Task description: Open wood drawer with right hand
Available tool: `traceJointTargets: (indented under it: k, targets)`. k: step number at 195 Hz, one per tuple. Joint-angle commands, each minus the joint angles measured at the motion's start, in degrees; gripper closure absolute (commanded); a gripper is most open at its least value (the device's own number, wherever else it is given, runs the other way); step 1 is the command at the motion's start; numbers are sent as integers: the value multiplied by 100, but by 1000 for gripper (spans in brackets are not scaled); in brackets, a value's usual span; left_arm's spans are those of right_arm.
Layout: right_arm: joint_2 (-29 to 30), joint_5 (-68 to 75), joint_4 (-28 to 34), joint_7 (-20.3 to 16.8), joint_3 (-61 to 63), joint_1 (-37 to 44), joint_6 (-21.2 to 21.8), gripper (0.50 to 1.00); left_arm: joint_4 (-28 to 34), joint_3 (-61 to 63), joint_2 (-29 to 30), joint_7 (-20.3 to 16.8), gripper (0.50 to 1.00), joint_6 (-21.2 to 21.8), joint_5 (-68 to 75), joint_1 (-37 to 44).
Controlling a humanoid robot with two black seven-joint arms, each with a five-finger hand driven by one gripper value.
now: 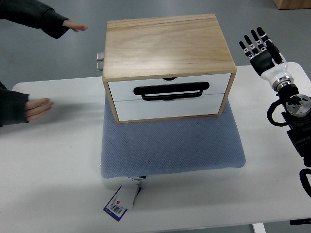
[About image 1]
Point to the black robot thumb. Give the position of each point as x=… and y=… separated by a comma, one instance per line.
x=274, y=52

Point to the lower metal clamp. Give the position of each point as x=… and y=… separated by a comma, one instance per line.
x=100, y=66

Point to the blue mesh cushion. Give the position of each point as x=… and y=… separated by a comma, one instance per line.
x=170, y=146

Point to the black table control panel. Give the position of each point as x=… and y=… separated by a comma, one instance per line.
x=300, y=221

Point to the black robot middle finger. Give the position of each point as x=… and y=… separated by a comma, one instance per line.
x=259, y=48

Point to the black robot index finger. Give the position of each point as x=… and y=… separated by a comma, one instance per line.
x=264, y=42

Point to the person lower hand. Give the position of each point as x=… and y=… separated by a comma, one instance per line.
x=36, y=109

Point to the white blue product tag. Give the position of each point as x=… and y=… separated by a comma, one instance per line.
x=124, y=198

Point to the wooden drawer cabinet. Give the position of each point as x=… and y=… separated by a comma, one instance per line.
x=166, y=47

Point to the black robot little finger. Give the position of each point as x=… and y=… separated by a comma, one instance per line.
x=246, y=51

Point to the white table leg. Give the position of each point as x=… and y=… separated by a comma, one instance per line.
x=258, y=228

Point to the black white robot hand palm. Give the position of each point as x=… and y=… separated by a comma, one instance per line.
x=267, y=69

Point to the metal clamp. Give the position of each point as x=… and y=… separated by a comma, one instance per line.
x=100, y=66
x=100, y=56

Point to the upper metal clamp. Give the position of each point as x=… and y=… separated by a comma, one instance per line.
x=100, y=56

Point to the dark sleeve upper forearm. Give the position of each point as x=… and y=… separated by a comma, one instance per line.
x=34, y=14

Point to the white drawer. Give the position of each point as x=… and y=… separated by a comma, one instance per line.
x=123, y=90

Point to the black drawer handle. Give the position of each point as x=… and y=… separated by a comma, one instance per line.
x=171, y=91

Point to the dark sleeve lower forearm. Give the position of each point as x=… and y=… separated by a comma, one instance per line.
x=12, y=106

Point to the person upper hand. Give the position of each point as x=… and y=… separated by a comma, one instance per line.
x=75, y=26

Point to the wooden box corner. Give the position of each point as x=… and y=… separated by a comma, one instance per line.
x=292, y=4

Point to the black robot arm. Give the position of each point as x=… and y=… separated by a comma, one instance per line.
x=292, y=108

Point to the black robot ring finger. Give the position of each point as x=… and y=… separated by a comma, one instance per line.
x=253, y=48

